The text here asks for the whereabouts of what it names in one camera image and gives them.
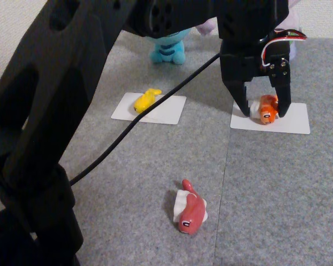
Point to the orange shrimp sushi toy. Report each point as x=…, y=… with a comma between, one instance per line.
x=266, y=113

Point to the yellow egg sushi toy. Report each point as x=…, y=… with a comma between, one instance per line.
x=144, y=102

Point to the purple Goomy plush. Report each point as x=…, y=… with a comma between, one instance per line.
x=292, y=16

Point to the blue Wooper plush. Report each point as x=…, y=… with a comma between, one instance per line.
x=167, y=51

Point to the red tuna sushi toy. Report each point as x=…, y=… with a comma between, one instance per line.
x=191, y=213

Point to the white card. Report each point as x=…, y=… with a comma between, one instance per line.
x=294, y=122
x=169, y=113

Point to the grey carpet tile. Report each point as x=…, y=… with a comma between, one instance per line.
x=294, y=207
x=141, y=241

